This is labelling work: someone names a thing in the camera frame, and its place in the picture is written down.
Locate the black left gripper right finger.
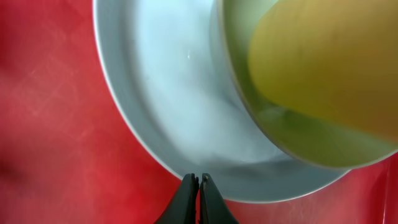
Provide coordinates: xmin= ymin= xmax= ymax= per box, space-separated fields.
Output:
xmin=200 ymin=173 xmax=239 ymax=224

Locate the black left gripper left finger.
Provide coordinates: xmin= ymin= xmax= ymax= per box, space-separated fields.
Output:
xmin=155 ymin=174 xmax=199 ymax=224

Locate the light green bowl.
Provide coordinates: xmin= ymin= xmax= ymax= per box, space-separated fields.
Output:
xmin=210 ymin=1 xmax=397 ymax=169

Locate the light blue plate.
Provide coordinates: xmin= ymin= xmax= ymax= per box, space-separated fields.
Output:
xmin=93 ymin=0 xmax=345 ymax=203

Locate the yellow plastic cup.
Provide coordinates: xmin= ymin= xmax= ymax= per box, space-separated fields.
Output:
xmin=248 ymin=0 xmax=397 ymax=141

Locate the red plastic serving tray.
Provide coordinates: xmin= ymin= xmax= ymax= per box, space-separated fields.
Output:
xmin=0 ymin=0 xmax=398 ymax=224

